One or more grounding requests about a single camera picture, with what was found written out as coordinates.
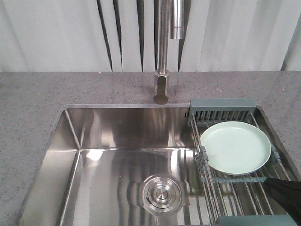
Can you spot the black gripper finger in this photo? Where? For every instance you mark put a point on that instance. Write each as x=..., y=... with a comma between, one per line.
x=287, y=194

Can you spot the light green round plate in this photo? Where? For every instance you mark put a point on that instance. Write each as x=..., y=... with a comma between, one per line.
x=236, y=148

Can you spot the round steel sink drain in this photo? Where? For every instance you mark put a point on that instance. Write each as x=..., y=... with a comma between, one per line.
x=162, y=194

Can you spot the stainless steel sink basin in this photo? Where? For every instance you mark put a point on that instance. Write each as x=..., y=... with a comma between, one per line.
x=98, y=153

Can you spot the stainless steel kitchen faucet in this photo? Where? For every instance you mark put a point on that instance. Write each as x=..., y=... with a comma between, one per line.
x=170, y=26

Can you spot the white pleated curtain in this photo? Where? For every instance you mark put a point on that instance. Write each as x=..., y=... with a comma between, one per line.
x=122, y=36

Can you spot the grey wire dish rack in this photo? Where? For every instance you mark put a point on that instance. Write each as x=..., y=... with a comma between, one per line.
x=238, y=199

